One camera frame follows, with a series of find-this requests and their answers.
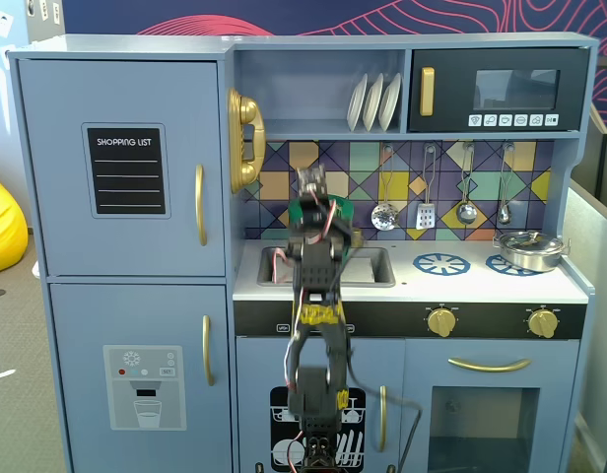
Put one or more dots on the white wall socket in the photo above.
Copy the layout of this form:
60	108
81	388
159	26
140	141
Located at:
3	23

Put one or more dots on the grey locker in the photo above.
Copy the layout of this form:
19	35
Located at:
37	24

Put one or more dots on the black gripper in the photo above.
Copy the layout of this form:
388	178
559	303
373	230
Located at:
314	209

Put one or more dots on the steel pot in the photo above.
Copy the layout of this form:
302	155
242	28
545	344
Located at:
530	259

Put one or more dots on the blue dishwasher door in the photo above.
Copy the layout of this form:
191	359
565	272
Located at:
254	364

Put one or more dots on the black microwave door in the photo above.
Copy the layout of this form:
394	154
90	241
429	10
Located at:
451	98

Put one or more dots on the white plate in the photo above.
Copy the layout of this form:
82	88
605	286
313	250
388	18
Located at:
389	101
355	106
371	106

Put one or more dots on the gold toy phone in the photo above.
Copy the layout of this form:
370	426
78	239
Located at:
247	108

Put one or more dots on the blue toy kitchen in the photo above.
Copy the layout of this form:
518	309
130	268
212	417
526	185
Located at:
313	64

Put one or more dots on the gold faucet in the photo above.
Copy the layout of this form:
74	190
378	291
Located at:
357	239

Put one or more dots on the grey toy sink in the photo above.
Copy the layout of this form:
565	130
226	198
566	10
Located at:
380	268

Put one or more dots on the steel ladle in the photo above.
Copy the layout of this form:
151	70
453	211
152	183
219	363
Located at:
466	213

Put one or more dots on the steel spoon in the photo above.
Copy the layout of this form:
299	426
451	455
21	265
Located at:
504	214

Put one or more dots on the yellow beanbag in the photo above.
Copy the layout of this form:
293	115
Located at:
3	226

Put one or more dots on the steel slotted spatula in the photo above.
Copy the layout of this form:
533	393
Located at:
425	217

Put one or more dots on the steel skimmer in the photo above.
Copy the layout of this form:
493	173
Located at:
384	217

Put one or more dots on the fridge door with shopping list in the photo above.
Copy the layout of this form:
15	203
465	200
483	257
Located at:
52	197

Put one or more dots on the fridge door with water dispenser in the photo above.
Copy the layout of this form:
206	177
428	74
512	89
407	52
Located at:
77	320

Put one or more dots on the blue oven door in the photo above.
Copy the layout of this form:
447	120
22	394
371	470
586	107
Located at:
417	374

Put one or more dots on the gold stove knob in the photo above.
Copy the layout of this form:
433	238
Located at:
441	321
543	323

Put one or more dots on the grey water dispenser sticker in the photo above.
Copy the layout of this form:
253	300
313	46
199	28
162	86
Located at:
116	394

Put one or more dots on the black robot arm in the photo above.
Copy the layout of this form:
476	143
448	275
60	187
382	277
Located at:
316	394

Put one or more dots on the black shopping list sticker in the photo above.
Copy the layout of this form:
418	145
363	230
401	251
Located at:
106	202

